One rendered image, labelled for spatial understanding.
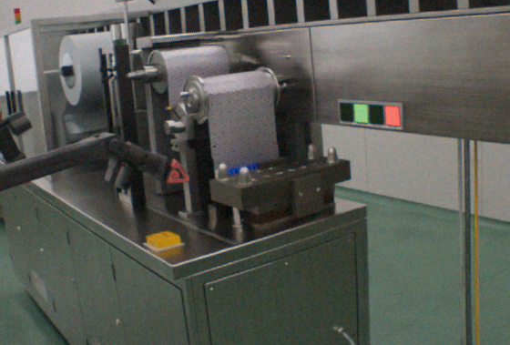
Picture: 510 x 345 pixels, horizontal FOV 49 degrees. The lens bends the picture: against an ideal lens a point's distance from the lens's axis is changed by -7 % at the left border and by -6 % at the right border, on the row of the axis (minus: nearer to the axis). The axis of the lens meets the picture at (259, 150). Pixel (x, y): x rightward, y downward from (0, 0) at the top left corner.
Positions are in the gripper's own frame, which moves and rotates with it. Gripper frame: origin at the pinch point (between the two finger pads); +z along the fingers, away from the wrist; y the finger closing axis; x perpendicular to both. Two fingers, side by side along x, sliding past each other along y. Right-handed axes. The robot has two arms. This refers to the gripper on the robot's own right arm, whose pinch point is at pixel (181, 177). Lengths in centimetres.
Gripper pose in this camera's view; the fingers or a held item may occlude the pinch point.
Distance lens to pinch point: 170.9
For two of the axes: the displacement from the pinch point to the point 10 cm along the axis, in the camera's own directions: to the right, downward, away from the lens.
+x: 3.7, -9.2, 1.4
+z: 7.3, 3.8, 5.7
